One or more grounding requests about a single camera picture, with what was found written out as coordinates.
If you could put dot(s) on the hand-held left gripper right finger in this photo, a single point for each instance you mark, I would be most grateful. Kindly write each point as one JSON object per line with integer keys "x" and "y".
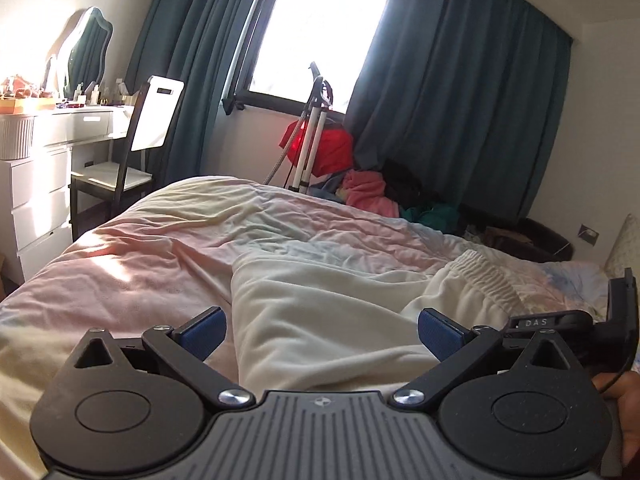
{"x": 440, "y": 334}

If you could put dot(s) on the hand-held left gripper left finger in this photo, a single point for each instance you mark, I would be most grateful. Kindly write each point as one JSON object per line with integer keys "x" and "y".
{"x": 202, "y": 332}

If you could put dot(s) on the cream pants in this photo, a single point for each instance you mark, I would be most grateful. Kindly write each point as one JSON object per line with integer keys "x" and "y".
{"x": 310, "y": 310}

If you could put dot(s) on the person's right hand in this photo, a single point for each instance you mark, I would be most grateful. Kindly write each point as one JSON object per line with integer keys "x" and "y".
{"x": 627, "y": 410}

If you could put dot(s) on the patterned pillow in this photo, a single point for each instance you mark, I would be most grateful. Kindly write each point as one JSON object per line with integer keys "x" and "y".
{"x": 625, "y": 250}

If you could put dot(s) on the bed with pink sheet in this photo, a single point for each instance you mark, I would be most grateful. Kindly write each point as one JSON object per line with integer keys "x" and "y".
{"x": 150, "y": 250}

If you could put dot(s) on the small brown cardboard box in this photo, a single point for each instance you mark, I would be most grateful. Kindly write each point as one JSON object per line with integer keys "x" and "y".
{"x": 505, "y": 237}

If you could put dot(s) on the green cloth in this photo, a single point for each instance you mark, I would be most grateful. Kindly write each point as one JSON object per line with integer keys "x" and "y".
{"x": 435, "y": 217}

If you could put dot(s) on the pink cloth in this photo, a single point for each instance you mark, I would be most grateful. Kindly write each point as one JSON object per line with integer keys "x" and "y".
{"x": 370, "y": 192}

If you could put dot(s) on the blue cloth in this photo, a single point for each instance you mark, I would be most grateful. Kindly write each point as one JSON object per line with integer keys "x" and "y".
{"x": 327, "y": 187}

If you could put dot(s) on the red cloth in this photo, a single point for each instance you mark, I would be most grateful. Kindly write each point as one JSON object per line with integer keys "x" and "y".
{"x": 335, "y": 152}

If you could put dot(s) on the white vanity desk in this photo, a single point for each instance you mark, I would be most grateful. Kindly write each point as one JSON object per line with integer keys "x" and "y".
{"x": 45, "y": 185}

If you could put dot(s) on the chair with white backrest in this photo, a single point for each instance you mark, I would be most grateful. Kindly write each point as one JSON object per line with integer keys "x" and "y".
{"x": 150, "y": 115}

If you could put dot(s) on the garment steamer stand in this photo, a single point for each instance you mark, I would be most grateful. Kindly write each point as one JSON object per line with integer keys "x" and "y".
{"x": 312, "y": 130}

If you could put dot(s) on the teal curtain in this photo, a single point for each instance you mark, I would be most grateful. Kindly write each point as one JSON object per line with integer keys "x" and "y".
{"x": 190, "y": 50}
{"x": 460, "y": 85}

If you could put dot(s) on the cosmetics on vanity desk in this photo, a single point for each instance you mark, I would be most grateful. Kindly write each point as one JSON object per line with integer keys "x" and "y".
{"x": 90, "y": 95}

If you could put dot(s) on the white ribbed storage box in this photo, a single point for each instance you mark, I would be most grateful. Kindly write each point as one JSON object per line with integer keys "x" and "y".
{"x": 15, "y": 135}

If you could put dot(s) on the orange flat box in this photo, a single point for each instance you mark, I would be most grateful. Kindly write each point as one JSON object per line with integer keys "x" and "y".
{"x": 25, "y": 105}

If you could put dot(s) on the wavy white-framed mirror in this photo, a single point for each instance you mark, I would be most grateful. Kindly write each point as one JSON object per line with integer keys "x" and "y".
{"x": 87, "y": 52}

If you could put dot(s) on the window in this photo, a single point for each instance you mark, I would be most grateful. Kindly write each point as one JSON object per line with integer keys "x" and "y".
{"x": 320, "y": 30}

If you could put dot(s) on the grey wall socket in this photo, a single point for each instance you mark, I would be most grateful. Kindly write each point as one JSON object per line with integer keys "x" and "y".
{"x": 589, "y": 234}

